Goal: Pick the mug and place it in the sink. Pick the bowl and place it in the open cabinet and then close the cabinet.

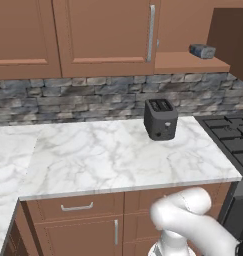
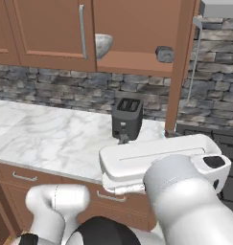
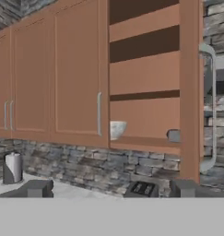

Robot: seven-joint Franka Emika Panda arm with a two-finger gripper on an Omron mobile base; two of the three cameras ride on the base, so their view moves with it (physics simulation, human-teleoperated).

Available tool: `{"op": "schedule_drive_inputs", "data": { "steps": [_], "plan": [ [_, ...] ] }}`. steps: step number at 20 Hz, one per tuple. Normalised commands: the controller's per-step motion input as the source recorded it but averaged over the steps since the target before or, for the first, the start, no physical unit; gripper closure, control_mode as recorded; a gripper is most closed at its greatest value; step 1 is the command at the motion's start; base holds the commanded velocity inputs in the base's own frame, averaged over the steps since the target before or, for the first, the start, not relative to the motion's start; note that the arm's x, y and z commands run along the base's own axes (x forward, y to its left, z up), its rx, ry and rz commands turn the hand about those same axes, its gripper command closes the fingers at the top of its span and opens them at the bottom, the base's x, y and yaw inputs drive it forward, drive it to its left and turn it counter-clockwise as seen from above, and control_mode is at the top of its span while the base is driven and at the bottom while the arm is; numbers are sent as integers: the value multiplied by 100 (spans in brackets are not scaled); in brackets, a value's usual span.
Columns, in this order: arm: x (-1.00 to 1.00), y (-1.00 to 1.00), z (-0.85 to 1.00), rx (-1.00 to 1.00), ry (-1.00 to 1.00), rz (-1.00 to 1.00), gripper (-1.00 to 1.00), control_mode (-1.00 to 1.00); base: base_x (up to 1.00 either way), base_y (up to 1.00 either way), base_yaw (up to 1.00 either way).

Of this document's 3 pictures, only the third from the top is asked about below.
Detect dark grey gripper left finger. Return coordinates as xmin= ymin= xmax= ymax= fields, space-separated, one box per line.
xmin=0 ymin=179 xmax=54 ymax=198

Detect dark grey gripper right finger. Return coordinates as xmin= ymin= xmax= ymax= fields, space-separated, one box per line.
xmin=169 ymin=178 xmax=224 ymax=198

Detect open wooden cabinet door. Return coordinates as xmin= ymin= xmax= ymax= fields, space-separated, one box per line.
xmin=179 ymin=0 xmax=206 ymax=184

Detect narrow wooden cabinet door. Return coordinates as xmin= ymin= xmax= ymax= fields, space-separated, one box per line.
xmin=0 ymin=28 xmax=13 ymax=140

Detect open wooden cabinet with shelves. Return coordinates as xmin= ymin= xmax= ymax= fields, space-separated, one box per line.
xmin=108 ymin=0 xmax=182 ymax=157

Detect wide wooden cabinet door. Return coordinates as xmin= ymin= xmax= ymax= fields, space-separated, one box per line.
xmin=50 ymin=0 xmax=111 ymax=149

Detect paper towel roll on holder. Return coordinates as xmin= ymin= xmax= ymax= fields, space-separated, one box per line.
xmin=2 ymin=151 xmax=25 ymax=185

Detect black toaster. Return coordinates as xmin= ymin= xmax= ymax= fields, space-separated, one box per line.
xmin=124 ymin=180 xmax=160 ymax=198

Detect large silver door handle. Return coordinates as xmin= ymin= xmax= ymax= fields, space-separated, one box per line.
xmin=198 ymin=41 xmax=218 ymax=173

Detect silver cabinet door handle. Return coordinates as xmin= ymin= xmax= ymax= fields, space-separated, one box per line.
xmin=96 ymin=90 xmax=103 ymax=137

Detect grey wall shelves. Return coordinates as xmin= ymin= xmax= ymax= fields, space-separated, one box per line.
xmin=204 ymin=53 xmax=224 ymax=119

